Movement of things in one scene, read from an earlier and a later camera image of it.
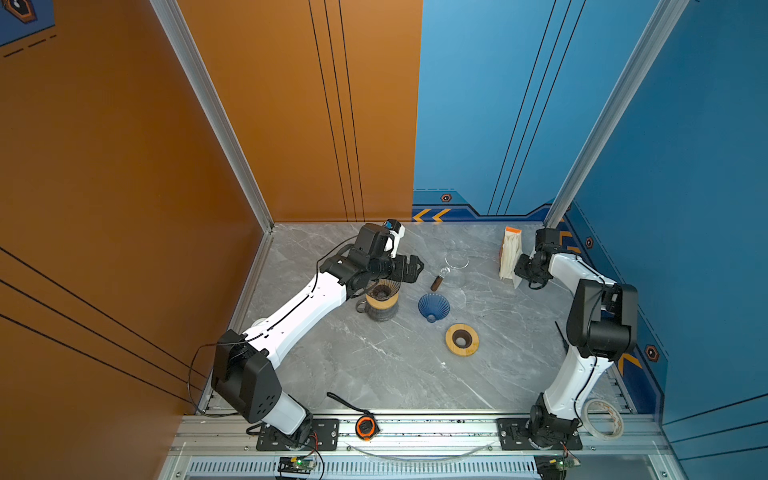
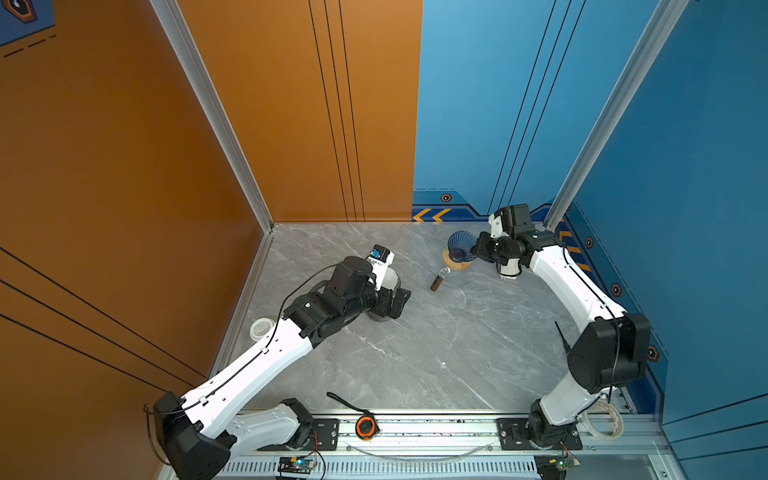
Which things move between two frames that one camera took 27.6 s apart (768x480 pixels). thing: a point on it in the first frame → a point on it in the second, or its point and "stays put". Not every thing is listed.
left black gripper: x=411 y=273 → x=398 y=300
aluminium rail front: x=236 y=437 stays put
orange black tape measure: x=366 y=425 stays put
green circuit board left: x=295 y=464 stays put
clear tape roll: x=588 y=423 stays put
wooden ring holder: x=473 y=345 → x=457 y=266
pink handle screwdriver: x=564 y=341 stays put
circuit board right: x=555 y=466 stays put
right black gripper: x=520 y=270 → x=480 y=248
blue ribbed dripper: x=433 y=306 → x=460 y=243
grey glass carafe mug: x=375 y=314 stays put
